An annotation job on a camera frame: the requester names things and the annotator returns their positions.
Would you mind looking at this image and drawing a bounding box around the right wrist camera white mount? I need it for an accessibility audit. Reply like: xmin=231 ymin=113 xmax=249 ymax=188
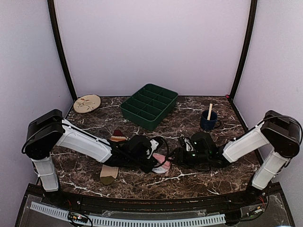
xmin=184 ymin=138 xmax=194 ymax=152

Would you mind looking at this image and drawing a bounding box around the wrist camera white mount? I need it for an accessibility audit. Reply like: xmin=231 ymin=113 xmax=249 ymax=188
xmin=184 ymin=138 xmax=194 ymax=152
xmin=146 ymin=139 xmax=159 ymax=159

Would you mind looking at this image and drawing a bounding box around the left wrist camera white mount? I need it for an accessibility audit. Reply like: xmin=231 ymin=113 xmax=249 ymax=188
xmin=146 ymin=139 xmax=159 ymax=159

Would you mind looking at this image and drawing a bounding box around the round beige floral coaster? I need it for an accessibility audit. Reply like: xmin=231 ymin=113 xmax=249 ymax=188
xmin=73 ymin=95 xmax=101 ymax=114

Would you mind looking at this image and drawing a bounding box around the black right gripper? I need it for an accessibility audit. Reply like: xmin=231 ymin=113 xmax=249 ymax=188
xmin=165 ymin=147 xmax=210 ymax=168

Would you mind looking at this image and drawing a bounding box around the pink patterned sock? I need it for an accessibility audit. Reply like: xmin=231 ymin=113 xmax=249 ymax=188
xmin=151 ymin=152 xmax=172 ymax=175

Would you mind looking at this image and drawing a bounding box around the black frame post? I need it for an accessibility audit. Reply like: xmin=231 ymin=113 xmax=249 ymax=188
xmin=47 ymin=0 xmax=78 ymax=101
xmin=229 ymin=0 xmax=258 ymax=102

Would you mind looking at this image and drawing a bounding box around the left black frame post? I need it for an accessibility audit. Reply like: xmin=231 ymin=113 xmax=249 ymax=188
xmin=47 ymin=0 xmax=78 ymax=101

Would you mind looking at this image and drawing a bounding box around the small circuit board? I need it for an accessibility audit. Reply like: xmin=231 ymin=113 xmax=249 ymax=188
xmin=68 ymin=212 xmax=88 ymax=223

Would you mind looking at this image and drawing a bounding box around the dark blue mug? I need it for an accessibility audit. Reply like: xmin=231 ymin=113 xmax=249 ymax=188
xmin=200 ymin=110 xmax=222 ymax=131

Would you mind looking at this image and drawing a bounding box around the black front rail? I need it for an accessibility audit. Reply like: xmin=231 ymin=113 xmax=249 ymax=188
xmin=60 ymin=190 xmax=246 ymax=212

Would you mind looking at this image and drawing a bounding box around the white slotted cable duct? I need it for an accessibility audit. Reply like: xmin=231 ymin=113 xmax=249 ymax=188
xmin=30 ymin=202 xmax=226 ymax=227

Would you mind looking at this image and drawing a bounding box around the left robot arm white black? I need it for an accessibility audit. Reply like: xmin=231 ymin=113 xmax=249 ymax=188
xmin=21 ymin=109 xmax=162 ymax=206

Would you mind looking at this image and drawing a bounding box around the right black frame post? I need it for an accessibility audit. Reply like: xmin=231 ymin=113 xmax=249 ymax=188
xmin=229 ymin=0 xmax=258 ymax=102

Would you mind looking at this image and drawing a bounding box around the green compartment tray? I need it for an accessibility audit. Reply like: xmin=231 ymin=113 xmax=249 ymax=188
xmin=120 ymin=84 xmax=178 ymax=131

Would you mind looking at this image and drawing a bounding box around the beige striped sock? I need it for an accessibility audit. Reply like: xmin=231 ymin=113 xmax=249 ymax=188
xmin=100 ymin=130 xmax=126 ymax=185

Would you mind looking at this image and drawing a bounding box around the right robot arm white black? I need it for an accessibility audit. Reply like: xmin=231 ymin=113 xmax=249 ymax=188
xmin=172 ymin=110 xmax=303 ymax=205

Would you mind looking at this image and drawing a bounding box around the wooden stick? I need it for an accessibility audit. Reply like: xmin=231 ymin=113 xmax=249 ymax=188
xmin=207 ymin=103 xmax=213 ymax=121

